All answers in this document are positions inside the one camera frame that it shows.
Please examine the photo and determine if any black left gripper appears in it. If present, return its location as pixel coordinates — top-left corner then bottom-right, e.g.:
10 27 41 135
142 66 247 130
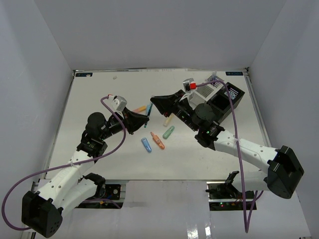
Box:
100 107 149 140

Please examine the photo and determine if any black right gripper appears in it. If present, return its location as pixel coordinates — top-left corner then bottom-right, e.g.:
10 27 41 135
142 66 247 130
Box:
151 90 199 132

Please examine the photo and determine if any green gel pen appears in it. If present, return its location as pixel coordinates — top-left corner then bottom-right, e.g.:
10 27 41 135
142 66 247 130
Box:
144 103 153 128

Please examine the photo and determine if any round blue-white tape tin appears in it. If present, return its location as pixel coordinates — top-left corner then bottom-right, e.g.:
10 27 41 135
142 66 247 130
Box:
225 91 237 100

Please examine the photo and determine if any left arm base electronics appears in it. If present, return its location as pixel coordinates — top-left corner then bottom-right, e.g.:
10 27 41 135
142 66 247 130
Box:
77 184 126 209

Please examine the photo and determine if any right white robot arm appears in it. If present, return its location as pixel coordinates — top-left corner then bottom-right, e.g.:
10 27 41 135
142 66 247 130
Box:
151 90 304 199

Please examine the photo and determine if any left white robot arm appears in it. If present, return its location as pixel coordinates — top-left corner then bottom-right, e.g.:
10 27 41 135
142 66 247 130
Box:
22 108 149 238

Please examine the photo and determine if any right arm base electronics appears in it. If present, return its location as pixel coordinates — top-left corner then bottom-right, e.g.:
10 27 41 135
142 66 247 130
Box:
205 171 244 211

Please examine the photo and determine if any orange highlighter marker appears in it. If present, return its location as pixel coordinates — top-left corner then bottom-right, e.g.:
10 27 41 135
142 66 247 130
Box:
133 106 147 113

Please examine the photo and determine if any blue correction tape case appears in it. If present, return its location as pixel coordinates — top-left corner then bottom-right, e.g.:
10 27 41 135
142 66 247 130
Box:
141 137 152 153

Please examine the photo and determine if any yellow highlighter marker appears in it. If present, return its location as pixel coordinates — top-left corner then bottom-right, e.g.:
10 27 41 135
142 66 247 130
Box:
163 115 173 127

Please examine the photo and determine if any white slotted organizer box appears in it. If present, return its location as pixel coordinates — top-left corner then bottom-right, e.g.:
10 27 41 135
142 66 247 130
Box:
188 75 224 109

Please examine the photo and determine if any green correction tape case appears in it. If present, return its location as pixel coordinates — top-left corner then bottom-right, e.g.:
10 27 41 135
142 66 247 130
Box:
162 125 175 139

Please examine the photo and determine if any black slotted organizer box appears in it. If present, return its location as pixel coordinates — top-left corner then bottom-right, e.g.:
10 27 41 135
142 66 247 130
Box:
207 83 245 124

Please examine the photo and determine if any black XDOF label right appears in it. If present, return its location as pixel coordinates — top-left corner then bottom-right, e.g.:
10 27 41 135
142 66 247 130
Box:
225 71 243 76

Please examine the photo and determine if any black xdof label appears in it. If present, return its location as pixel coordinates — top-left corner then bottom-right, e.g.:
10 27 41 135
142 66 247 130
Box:
75 73 93 77
225 71 243 76

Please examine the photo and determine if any black XDOF label left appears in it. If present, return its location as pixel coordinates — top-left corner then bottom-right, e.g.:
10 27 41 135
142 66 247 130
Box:
75 73 93 77

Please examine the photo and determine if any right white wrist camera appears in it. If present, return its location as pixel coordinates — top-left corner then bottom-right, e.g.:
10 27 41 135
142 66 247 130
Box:
183 78 197 92

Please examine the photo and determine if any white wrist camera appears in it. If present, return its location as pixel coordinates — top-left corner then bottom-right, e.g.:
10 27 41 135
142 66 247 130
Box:
108 95 127 112
183 78 197 92

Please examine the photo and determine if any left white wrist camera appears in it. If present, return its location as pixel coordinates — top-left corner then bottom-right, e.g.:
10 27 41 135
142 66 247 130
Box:
108 95 127 112

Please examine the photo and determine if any aluminium table frame rail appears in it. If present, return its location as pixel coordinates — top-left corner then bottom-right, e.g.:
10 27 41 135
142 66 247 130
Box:
244 67 284 181

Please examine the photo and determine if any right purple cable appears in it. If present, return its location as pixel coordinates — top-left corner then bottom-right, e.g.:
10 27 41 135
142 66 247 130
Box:
196 79 259 234

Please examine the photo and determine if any purple cable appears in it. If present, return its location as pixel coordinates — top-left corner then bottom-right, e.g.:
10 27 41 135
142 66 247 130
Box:
1 96 128 230
196 79 259 234

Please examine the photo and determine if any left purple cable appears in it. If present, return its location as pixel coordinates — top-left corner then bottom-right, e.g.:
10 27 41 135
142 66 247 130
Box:
1 96 128 230

